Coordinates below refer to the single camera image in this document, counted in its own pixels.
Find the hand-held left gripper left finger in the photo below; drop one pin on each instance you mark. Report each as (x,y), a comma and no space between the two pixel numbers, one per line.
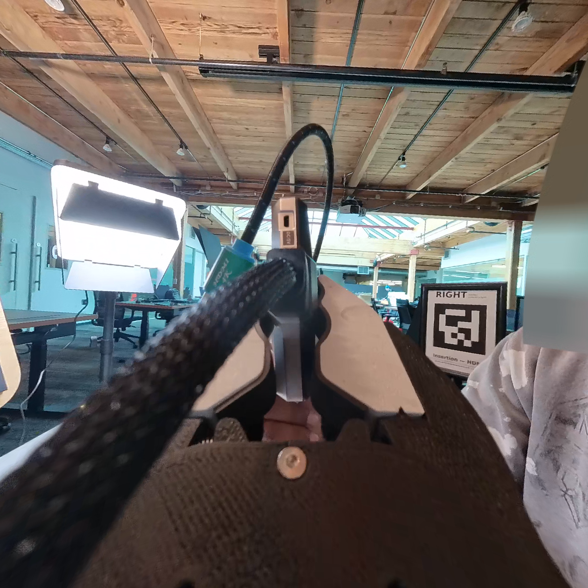
(239,372)

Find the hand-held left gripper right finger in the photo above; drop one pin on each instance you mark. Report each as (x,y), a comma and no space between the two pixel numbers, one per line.
(363,363)

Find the black hdmi switch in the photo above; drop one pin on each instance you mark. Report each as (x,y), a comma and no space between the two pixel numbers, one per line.
(287,236)

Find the person's left hand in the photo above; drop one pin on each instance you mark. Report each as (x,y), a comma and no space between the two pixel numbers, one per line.
(289,422)

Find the framed tag sign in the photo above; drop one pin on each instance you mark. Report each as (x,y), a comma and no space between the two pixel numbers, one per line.
(459,321)

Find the wooden office desk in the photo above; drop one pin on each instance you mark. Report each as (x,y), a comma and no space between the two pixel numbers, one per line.
(151,305)
(46,317)

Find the black office chair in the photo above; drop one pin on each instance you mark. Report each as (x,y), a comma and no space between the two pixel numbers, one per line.
(119,317)

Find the black light stand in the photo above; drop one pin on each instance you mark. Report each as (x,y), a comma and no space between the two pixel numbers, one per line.
(108,335)

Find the ceiling projector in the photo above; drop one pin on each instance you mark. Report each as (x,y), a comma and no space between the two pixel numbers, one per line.
(351,209)

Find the bright studio light panel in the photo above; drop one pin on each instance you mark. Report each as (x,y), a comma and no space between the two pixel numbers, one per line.
(115,248)

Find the black board with wooden edge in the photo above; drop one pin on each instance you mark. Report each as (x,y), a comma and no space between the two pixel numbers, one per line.
(9,367)

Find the black ceiling track rail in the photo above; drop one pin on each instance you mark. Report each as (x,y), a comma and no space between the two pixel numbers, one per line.
(367,78)

